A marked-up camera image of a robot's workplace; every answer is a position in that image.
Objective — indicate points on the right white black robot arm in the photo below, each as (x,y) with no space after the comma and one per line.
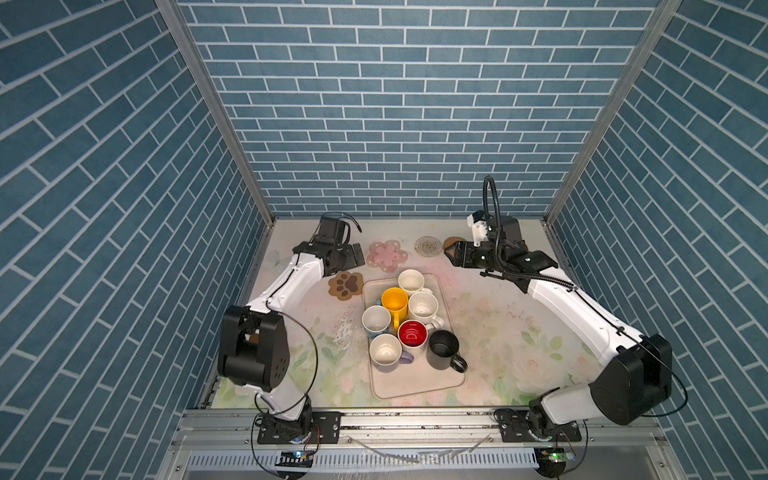
(636,373)

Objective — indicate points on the white speckled mug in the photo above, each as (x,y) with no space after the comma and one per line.
(423,306)

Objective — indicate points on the yellow mug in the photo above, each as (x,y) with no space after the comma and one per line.
(395,300)

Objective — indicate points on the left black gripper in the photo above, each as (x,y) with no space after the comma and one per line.
(350,261)

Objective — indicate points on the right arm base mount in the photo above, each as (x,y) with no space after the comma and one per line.
(522,425)

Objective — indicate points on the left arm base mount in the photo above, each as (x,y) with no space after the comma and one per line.
(321,427)

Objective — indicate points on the white mug at tray back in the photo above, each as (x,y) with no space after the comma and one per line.
(412,281)

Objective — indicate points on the woven rattan round coaster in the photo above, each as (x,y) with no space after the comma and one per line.
(449,242)

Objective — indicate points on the beige plastic tray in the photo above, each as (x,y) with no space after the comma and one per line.
(416,377)

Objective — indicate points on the cork paw print coaster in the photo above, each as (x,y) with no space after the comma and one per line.
(345,285)

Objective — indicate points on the black mug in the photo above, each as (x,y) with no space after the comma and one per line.
(443,352)

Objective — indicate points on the light blue mug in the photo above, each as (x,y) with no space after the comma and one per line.
(376,321)

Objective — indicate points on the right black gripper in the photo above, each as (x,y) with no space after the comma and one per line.
(464,248)

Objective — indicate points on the pink flower coaster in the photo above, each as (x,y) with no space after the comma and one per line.
(386,256)

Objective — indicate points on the red mug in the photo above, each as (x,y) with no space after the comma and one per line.
(413,335)

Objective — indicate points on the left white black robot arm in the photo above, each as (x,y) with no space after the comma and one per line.
(254,350)

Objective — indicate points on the white mug purple handle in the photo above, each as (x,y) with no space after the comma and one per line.
(386,352)

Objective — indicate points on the aluminium front rail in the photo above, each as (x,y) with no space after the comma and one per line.
(413,427)

